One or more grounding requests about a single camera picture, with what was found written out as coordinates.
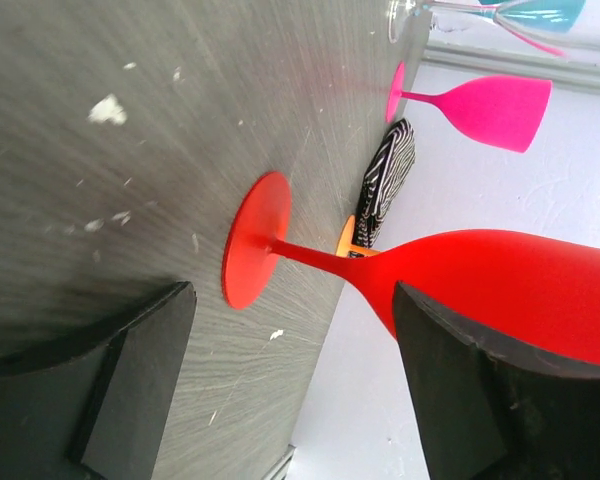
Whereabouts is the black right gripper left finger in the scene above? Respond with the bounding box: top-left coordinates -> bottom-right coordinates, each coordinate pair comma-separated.
0,282 -> 197,479

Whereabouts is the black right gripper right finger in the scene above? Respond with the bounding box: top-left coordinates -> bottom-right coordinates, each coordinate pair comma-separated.
392,282 -> 600,479

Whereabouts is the red wine glass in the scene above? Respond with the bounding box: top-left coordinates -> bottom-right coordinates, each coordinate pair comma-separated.
222,171 -> 600,366

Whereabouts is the orange wine glass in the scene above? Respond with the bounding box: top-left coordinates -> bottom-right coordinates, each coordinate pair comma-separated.
335,215 -> 379,257

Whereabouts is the striped cloth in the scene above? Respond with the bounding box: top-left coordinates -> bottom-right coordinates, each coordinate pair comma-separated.
353,118 -> 416,248

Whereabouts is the magenta wine glass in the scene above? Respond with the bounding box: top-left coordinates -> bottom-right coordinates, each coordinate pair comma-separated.
385,63 -> 553,153

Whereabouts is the light blue wine glass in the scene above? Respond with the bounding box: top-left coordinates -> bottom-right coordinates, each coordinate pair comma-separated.
479,0 -> 586,34

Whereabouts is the clear wine glass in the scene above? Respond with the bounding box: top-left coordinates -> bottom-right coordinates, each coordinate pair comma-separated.
387,0 -> 600,57

